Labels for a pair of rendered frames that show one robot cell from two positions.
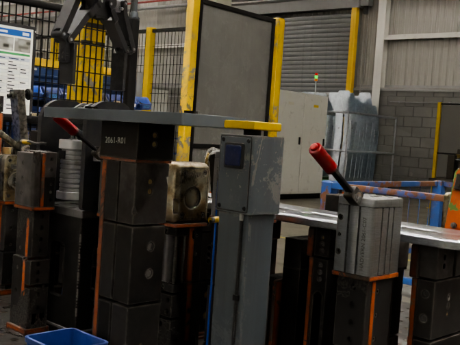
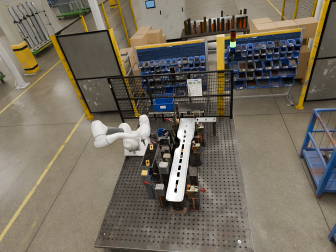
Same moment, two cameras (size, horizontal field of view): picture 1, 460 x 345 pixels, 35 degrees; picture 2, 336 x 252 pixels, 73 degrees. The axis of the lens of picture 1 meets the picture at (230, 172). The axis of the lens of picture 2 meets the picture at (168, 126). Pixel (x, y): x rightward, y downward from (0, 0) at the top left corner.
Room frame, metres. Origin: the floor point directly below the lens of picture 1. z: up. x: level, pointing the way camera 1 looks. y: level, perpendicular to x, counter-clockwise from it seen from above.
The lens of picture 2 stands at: (0.63, -1.66, 3.03)
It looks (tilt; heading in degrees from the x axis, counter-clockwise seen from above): 38 degrees down; 63
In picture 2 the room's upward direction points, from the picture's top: 11 degrees counter-clockwise
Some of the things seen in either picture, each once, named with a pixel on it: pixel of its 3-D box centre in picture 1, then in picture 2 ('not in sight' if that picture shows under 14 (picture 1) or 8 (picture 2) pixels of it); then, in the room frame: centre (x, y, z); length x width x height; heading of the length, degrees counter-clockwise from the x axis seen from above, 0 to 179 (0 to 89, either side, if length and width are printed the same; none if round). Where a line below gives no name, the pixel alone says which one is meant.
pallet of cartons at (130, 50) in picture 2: not in sight; (137, 68); (2.84, 3.84, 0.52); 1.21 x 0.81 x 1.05; 53
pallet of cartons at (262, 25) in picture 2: not in sight; (278, 51); (5.41, 1.47, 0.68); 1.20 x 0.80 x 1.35; 141
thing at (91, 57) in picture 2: not in sight; (99, 79); (1.58, 3.01, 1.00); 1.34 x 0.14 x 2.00; 139
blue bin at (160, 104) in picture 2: not in sight; (163, 104); (1.98, 1.02, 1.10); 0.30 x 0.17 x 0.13; 137
